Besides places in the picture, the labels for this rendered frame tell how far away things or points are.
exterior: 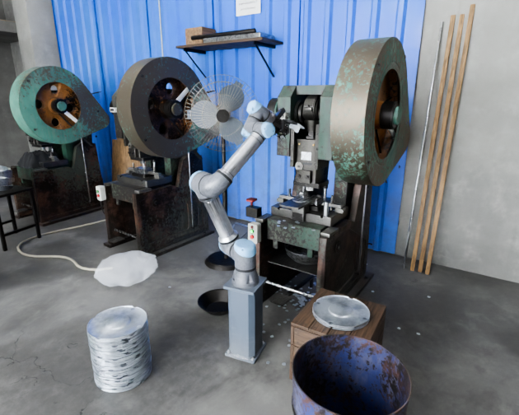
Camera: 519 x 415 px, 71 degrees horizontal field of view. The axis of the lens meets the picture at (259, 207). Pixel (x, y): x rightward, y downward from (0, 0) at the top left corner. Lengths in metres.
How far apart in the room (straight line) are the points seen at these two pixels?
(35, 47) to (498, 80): 5.93
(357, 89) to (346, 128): 0.19
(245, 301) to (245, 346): 0.28
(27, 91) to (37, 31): 2.40
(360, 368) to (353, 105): 1.20
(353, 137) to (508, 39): 1.74
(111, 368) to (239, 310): 0.68
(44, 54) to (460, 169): 5.86
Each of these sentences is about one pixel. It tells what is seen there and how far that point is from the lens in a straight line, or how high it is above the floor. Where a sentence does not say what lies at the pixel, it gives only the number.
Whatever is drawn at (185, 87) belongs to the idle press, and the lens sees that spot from 3.43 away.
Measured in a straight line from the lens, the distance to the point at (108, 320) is 2.10.
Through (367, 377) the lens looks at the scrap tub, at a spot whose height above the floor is 0.31.
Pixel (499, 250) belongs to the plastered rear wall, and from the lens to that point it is 3.54.
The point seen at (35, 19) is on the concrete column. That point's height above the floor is 2.51.
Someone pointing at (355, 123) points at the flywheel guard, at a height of 1.30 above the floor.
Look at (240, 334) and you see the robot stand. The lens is 2.13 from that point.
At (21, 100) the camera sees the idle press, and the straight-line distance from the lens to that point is 4.45.
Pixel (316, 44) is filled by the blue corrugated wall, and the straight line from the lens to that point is 3.69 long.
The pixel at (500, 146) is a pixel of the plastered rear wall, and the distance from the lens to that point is 3.35.
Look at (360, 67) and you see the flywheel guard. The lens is 1.96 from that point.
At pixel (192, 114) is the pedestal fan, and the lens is 2.91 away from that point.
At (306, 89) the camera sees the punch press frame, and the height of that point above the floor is 1.48.
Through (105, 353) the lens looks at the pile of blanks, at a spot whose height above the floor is 0.24.
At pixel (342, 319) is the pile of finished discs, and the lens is 1.92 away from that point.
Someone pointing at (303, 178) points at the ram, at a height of 0.92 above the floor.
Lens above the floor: 1.43
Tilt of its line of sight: 17 degrees down
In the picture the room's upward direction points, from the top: straight up
